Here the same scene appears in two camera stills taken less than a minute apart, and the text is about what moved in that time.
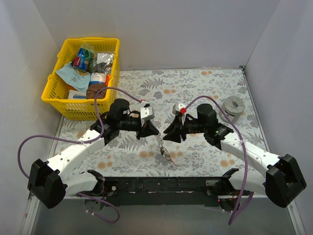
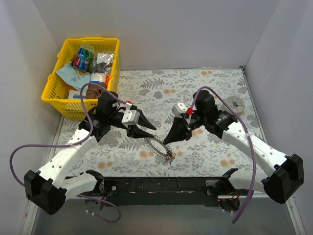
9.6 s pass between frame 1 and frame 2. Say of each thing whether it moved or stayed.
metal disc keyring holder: moved
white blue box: stayed
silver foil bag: stayed
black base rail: stayed
